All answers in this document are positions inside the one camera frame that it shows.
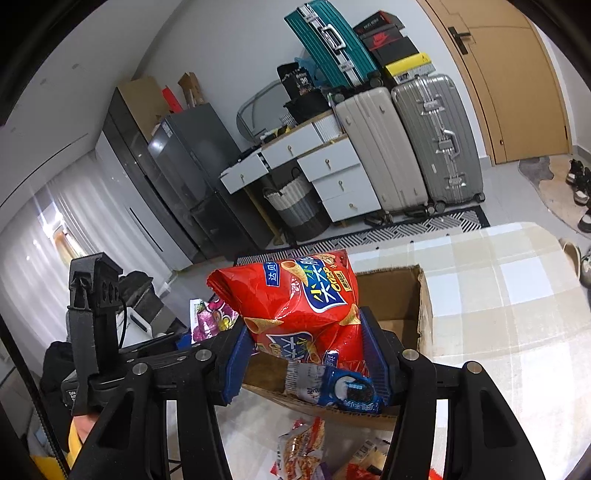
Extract white drawer desk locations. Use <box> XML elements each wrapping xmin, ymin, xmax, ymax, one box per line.
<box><xmin>221</xmin><ymin>111</ymin><xmax>381</xmax><ymax>222</ymax></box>

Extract black bag on desk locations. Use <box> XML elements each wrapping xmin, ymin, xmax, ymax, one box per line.
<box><xmin>276</xmin><ymin>62</ymin><xmax>329</xmax><ymax>124</ymax></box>

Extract red cone chips bag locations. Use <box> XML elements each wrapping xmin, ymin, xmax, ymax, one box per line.
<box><xmin>206</xmin><ymin>250</ymin><xmax>367</xmax><ymax>374</ymax></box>

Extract blue oreo cookie pack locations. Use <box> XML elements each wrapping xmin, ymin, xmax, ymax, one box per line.
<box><xmin>284</xmin><ymin>349</ymin><xmax>392</xmax><ymax>414</ymax></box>

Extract dark grey refrigerator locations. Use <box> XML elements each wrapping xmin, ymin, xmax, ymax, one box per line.
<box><xmin>148</xmin><ymin>104</ymin><xmax>273</xmax><ymax>260</ymax></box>

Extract stacked shoe boxes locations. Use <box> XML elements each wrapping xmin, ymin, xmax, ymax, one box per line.
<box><xmin>353</xmin><ymin>10</ymin><xmax>436</xmax><ymax>87</ymax></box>

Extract woven laundry basket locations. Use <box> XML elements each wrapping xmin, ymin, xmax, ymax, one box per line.
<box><xmin>263</xmin><ymin>173</ymin><xmax>332</xmax><ymax>242</ymax></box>

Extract SF cardboard box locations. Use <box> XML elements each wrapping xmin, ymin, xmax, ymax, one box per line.
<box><xmin>242</xmin><ymin>265</ymin><xmax>433</xmax><ymax>430</ymax></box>

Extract teal suitcase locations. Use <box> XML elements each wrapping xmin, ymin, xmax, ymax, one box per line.
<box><xmin>284</xmin><ymin>1</ymin><xmax>381</xmax><ymax>89</ymax></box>

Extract wooden door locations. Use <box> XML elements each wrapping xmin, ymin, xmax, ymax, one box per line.
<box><xmin>420</xmin><ymin>0</ymin><xmax>572</xmax><ymax>165</ymax></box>

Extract person left hand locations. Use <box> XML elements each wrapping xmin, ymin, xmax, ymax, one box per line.
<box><xmin>73</xmin><ymin>413</ymin><xmax>99</xmax><ymax>443</ymax></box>

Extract purple grape candy bag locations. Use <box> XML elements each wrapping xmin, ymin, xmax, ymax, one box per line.
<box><xmin>189</xmin><ymin>296</ymin><xmax>238</xmax><ymax>344</ymax></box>

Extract silver suitcase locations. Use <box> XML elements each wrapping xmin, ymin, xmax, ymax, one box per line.
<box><xmin>392</xmin><ymin>74</ymin><xmax>486</xmax><ymax>212</ymax></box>

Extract white orange stick snack bag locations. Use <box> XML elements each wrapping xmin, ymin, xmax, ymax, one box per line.
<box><xmin>270</xmin><ymin>417</ymin><xmax>327</xmax><ymax>480</ymax></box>

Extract beige suitcase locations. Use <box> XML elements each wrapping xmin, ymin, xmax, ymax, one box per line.
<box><xmin>335</xmin><ymin>87</ymin><xmax>429</xmax><ymax>214</ymax></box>

